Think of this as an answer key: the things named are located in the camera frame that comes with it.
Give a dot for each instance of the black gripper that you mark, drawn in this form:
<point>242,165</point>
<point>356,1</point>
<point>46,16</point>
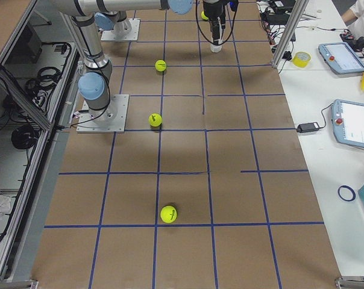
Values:
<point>214,11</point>

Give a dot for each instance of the clear tennis ball can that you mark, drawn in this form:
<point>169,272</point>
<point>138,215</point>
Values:
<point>216,47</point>

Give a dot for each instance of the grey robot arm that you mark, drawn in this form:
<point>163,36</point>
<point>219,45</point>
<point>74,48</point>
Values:
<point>94,84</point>
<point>188,4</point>

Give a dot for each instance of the tennis ball near base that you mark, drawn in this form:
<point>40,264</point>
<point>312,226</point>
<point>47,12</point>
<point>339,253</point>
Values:
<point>203,16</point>
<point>155,120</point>

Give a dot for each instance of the centre Head tennis ball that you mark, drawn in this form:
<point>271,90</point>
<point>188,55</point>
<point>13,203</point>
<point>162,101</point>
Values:
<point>160,65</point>

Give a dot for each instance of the front Wilson tennis ball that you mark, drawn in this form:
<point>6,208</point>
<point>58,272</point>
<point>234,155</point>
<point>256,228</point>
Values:
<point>168,214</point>

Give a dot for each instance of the yellow tape roll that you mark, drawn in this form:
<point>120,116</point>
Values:
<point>301,59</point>

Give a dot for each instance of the far teach pendant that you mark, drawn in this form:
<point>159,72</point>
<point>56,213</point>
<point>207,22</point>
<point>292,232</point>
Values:
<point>341,58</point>

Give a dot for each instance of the teach pendant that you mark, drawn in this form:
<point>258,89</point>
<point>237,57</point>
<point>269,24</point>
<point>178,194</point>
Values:
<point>348,122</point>
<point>341,58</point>

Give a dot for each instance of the black power adapter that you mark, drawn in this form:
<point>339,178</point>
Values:
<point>308,127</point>

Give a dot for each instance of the near teach pendant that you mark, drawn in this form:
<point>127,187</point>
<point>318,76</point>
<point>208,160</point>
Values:
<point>348,122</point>

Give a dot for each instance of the aluminium frame post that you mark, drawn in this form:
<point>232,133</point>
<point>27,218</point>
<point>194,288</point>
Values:
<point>292,23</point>

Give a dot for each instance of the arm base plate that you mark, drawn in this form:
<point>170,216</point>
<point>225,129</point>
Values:
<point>112,120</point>
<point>124,31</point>

